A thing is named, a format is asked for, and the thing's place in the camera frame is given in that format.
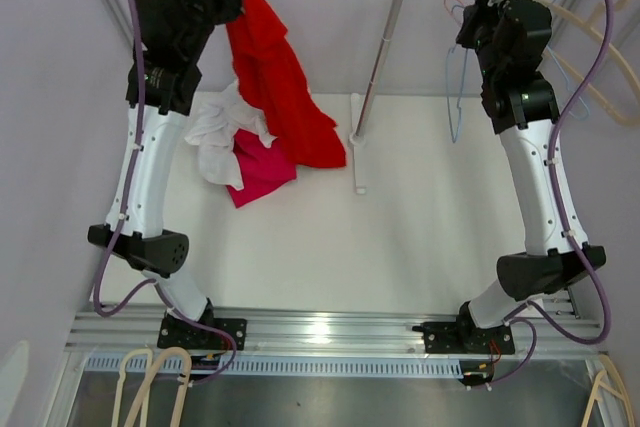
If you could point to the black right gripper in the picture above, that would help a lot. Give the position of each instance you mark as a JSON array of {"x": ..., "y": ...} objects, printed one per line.
[{"x": 475, "y": 13}]

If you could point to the pink wire hanger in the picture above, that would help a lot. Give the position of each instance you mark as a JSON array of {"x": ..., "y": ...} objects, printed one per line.
[{"x": 455, "y": 10}]

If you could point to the red t shirt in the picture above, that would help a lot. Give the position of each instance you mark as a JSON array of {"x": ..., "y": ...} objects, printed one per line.
[{"x": 271, "y": 79}]

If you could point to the white t shirt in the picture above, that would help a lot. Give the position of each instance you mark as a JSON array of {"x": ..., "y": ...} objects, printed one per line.
[{"x": 215, "y": 120}]

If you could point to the pink t shirt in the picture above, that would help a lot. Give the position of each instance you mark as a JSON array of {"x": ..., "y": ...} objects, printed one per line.
[{"x": 263, "y": 169}]

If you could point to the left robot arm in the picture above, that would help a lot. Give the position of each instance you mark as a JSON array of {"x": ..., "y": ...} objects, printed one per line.
[{"x": 169, "y": 39}]

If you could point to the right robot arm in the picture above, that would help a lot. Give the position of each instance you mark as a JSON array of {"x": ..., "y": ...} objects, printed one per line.
[{"x": 508, "y": 38}]

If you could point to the beige hanger bottom right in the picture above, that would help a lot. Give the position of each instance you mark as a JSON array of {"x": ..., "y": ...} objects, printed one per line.
[{"x": 609, "y": 403}]

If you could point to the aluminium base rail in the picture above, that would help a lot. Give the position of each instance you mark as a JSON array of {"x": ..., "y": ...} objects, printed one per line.
[{"x": 269, "y": 332}]

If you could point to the white cable duct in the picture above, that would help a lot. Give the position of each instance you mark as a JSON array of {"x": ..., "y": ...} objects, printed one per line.
[{"x": 410, "y": 368}]

